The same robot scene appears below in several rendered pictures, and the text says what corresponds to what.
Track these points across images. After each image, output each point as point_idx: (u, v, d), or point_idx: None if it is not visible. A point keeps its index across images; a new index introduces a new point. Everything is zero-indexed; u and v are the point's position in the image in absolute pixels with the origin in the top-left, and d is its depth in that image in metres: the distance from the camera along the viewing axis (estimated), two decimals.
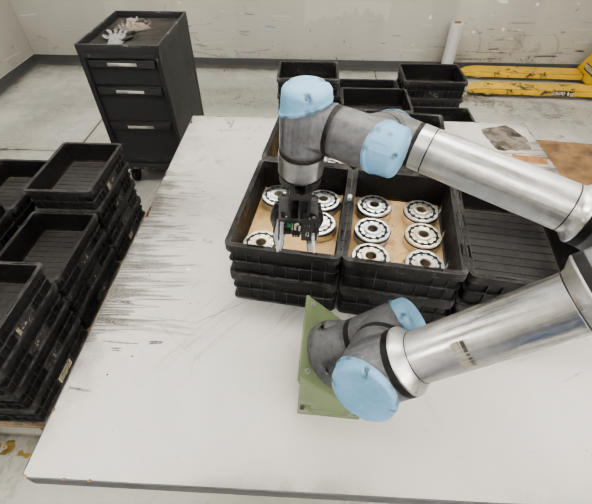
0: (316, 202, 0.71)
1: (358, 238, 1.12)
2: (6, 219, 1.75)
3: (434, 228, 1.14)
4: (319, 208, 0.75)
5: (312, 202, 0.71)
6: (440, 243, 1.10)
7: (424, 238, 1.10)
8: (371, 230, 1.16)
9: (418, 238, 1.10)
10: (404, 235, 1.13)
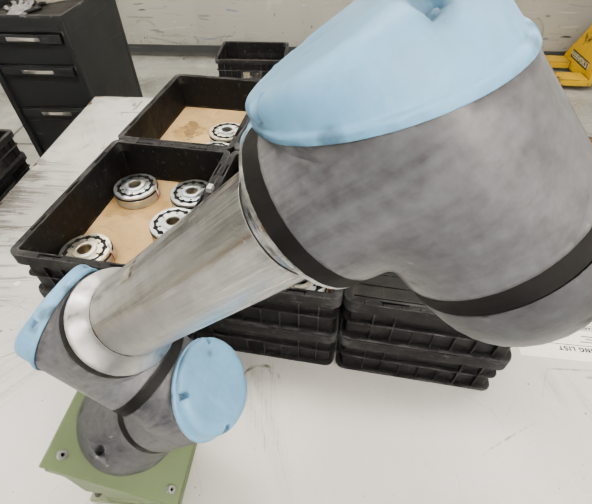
0: None
1: None
2: None
3: None
4: None
5: None
6: None
7: None
8: None
9: None
10: None
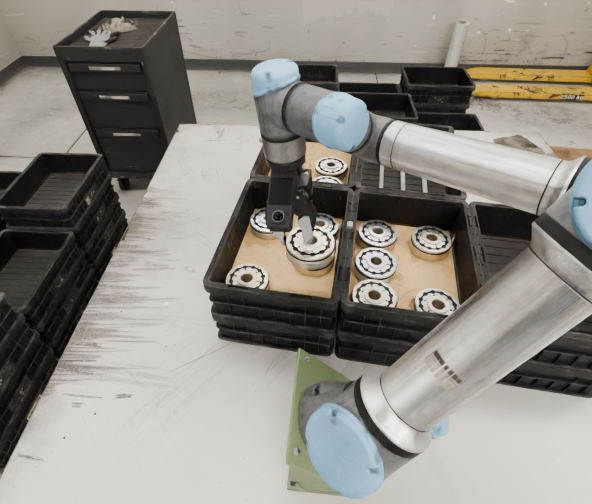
0: None
1: (360, 272, 0.97)
2: None
3: (329, 234, 0.84)
4: None
5: None
6: (329, 254, 0.80)
7: (308, 246, 0.81)
8: (374, 262, 1.01)
9: (301, 245, 0.81)
10: (286, 239, 0.83)
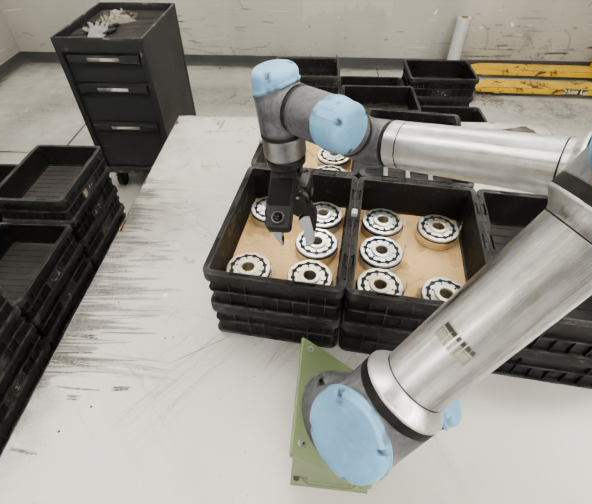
0: None
1: (364, 261, 0.94)
2: None
3: (326, 269, 0.91)
4: None
5: None
6: None
7: (307, 281, 0.88)
8: (379, 251, 0.98)
9: (301, 280, 0.89)
10: None
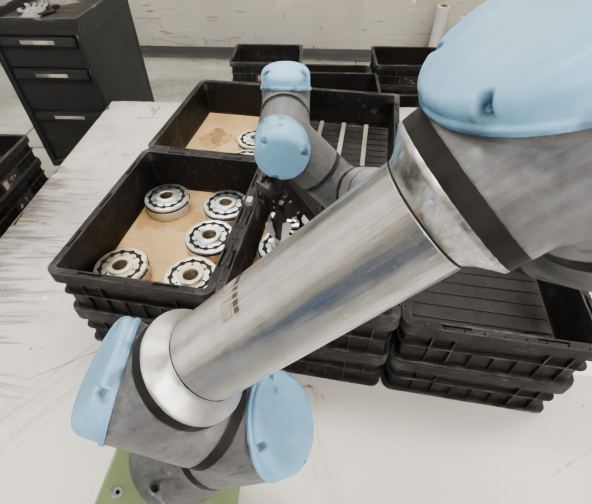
0: (273, 192, 0.73)
1: None
2: None
3: (213, 267, 0.77)
4: (277, 212, 0.74)
5: (276, 190, 0.73)
6: None
7: (185, 281, 0.74)
8: None
9: (178, 281, 0.74)
10: None
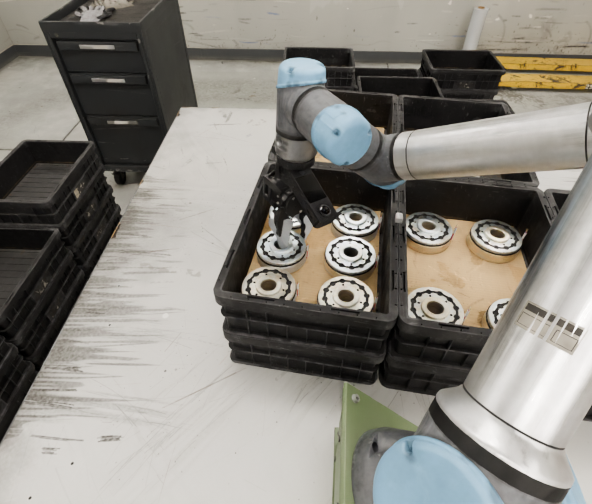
0: (278, 187, 0.74)
1: (258, 256, 0.80)
2: None
3: (366, 287, 0.74)
4: (279, 208, 0.74)
5: (281, 185, 0.74)
6: None
7: (344, 304, 0.70)
8: None
9: (336, 302, 0.71)
10: (317, 294, 0.73)
